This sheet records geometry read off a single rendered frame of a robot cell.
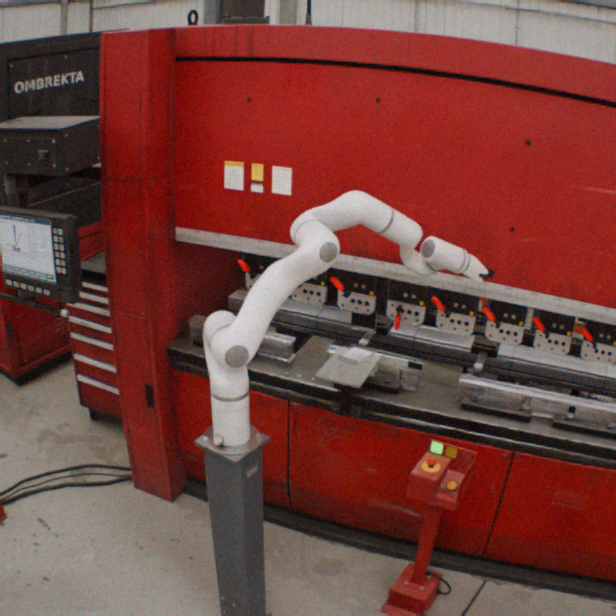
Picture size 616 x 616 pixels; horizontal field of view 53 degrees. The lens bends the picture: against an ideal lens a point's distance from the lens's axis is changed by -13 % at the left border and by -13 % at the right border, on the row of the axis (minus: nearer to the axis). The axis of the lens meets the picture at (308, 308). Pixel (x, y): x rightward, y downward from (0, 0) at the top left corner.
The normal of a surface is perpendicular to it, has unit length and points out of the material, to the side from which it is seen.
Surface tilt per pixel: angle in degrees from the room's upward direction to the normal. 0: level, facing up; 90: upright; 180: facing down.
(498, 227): 90
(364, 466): 93
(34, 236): 90
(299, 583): 0
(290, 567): 0
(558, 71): 90
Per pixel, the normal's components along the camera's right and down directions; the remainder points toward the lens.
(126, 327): -0.39, 0.37
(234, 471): 0.18, 0.42
